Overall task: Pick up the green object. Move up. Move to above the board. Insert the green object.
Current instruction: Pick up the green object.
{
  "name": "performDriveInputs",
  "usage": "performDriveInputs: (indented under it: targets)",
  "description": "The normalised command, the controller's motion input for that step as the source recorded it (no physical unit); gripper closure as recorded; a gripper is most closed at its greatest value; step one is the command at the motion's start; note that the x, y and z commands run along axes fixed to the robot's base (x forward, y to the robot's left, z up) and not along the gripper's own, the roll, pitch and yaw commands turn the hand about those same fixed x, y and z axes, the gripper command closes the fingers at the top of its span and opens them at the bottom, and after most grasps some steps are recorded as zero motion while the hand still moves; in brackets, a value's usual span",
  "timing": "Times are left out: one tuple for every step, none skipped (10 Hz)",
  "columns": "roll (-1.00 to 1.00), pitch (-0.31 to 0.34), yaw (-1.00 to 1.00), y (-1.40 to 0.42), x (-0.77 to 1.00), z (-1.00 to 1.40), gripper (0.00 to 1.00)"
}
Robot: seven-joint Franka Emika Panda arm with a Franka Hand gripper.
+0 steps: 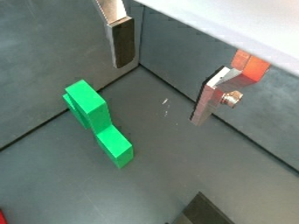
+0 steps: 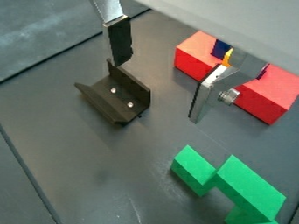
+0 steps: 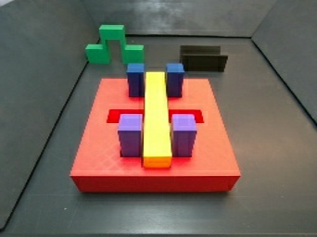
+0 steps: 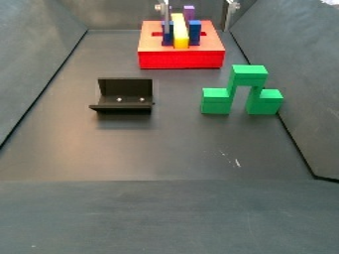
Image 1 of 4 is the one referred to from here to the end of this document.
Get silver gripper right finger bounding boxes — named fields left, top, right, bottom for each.
left=191, top=50, right=270, bottom=126

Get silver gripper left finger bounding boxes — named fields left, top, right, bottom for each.
left=92, top=0, right=136, bottom=68

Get green Z-shaped block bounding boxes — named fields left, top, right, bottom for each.
left=63, top=80, right=134, bottom=168

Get red puzzle board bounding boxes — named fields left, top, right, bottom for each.
left=0, top=209, right=8, bottom=224

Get dark grey flat plate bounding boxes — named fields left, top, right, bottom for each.
left=172, top=192, right=235, bottom=224

